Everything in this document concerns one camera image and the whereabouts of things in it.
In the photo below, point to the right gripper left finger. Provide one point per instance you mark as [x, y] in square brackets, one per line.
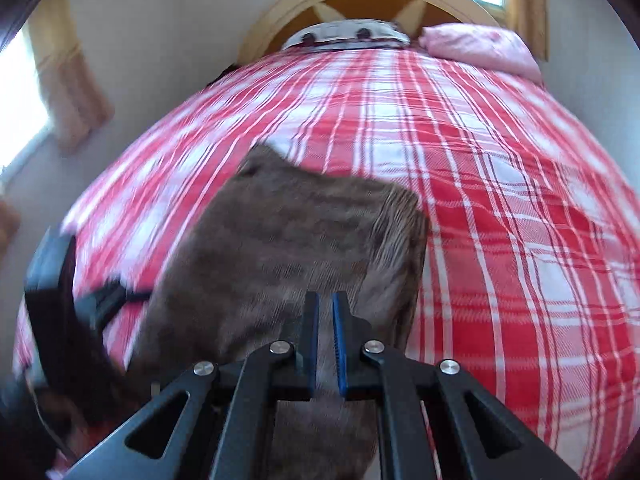
[214, 422]

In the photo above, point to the side window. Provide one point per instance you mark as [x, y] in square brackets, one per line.
[25, 121]

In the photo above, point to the left hand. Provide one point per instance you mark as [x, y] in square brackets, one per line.
[68, 425]

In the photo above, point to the black item beside bed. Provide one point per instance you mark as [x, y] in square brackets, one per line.
[228, 70]

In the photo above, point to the dark sleeve left forearm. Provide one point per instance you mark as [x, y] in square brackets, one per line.
[28, 451]

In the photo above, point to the yellow curtain left window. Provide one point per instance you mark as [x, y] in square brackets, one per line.
[75, 102]

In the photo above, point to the red white plaid bedsheet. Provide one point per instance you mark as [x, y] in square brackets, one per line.
[531, 267]

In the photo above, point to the brown knitted sweater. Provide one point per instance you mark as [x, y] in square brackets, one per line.
[272, 233]

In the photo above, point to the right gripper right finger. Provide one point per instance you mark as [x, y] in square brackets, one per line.
[435, 421]

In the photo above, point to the pink pillow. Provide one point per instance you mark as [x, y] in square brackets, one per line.
[486, 47]

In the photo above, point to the white patterned pillow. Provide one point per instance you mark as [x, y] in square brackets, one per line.
[354, 33]

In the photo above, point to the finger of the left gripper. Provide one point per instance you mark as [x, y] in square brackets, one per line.
[137, 296]

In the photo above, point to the yellow curtain right of headboard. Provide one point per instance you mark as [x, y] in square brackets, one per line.
[529, 19]

